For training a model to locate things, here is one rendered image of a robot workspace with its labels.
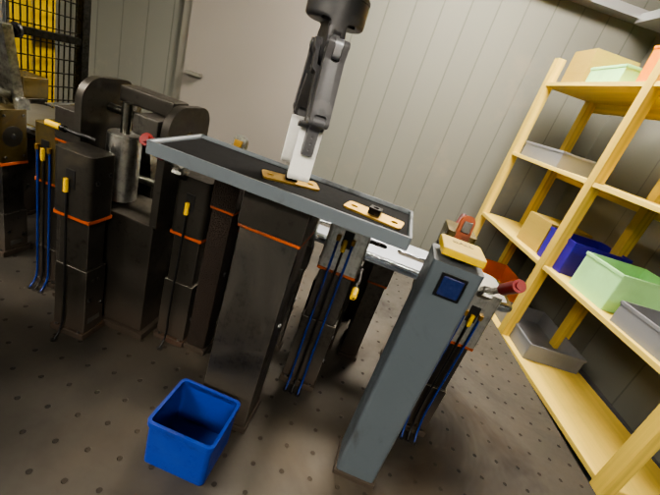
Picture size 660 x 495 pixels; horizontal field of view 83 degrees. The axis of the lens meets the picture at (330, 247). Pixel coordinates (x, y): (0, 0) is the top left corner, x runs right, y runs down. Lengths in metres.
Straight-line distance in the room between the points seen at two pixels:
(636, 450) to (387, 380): 1.43
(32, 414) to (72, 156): 0.42
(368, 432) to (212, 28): 3.24
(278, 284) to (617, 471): 1.67
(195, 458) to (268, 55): 3.07
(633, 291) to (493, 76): 2.01
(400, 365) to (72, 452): 0.51
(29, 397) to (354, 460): 0.55
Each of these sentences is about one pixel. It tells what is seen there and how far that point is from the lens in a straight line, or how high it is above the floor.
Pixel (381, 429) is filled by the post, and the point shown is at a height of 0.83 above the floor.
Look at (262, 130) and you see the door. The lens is 3.42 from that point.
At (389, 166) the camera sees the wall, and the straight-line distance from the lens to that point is 3.43.
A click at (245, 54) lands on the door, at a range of 3.44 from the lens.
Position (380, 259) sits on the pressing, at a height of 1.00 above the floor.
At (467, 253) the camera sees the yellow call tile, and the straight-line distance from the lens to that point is 0.53.
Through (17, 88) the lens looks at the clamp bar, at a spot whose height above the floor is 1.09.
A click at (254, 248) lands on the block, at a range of 0.56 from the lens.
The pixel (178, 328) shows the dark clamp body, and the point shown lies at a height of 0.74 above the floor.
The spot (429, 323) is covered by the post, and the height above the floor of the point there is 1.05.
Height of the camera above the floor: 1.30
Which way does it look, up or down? 23 degrees down
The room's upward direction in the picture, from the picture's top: 19 degrees clockwise
